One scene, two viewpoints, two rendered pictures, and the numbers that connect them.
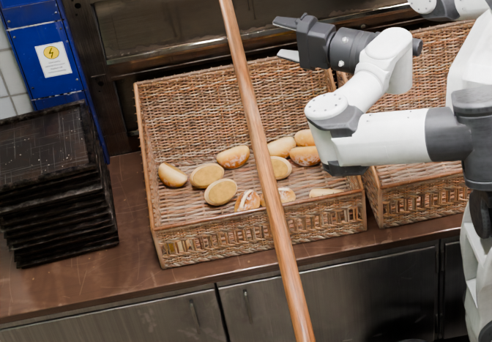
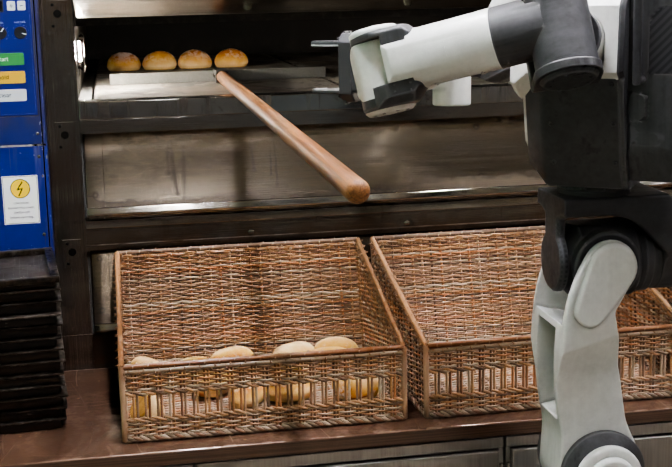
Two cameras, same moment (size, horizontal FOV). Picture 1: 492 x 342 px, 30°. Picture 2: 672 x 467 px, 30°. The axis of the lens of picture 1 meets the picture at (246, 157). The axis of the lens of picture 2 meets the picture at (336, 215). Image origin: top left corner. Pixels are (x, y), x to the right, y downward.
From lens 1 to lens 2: 115 cm
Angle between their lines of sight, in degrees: 32
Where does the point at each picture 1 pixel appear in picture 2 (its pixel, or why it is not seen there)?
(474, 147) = (544, 23)
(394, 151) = (453, 44)
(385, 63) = not seen: hidden behind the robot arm
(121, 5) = (117, 148)
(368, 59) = not seen: hidden behind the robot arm
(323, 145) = (369, 70)
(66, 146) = (21, 272)
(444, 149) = (510, 30)
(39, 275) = not seen: outside the picture
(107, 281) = (43, 451)
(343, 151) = (394, 55)
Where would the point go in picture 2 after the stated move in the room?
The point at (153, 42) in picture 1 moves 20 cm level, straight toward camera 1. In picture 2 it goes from (149, 197) to (158, 213)
